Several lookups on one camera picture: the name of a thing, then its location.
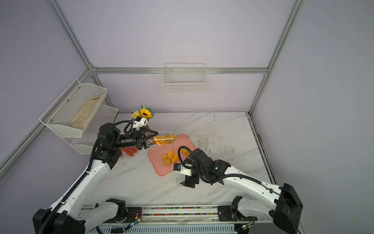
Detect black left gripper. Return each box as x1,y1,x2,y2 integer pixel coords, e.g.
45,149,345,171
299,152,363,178
113,128,160,151

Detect brown and orange cookies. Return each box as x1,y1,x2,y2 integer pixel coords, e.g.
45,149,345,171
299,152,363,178
153,134,177,145

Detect clear plastic cookie jar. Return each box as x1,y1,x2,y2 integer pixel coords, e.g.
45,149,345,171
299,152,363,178
198,135,209,153

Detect clear plastic jar lid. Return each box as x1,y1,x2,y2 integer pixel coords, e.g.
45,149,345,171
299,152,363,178
224,145,234,155

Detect clear jar with brown cookies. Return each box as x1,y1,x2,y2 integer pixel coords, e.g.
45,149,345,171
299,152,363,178
147,131,177,146

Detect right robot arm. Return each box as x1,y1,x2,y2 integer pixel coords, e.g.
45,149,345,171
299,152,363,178
173,146,303,234

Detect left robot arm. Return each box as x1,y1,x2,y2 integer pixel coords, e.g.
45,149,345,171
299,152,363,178
33,118,158,234

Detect red rubber glove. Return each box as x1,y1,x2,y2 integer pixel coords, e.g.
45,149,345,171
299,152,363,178
120,147,138,157

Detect pink plastic tray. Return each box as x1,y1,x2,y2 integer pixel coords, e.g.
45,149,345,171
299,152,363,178
148,134,196,176

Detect yellow sunflower bouquet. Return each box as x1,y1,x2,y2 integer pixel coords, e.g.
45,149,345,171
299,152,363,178
131,105,154,120

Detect beige cloth in basket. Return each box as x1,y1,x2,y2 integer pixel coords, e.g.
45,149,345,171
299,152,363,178
68,95,103,130

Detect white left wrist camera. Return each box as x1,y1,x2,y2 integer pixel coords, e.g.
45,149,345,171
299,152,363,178
132,117,148,131

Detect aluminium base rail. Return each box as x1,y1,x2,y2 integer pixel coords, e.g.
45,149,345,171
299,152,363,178
52,202,306,234

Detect white wire wall basket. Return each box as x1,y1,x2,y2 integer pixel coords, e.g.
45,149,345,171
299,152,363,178
162,63,206,95

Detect white mesh wall basket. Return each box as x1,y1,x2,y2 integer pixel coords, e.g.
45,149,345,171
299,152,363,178
39,80,118,155

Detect aluminium frame profile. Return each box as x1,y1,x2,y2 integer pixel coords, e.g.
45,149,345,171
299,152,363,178
0,0,306,182

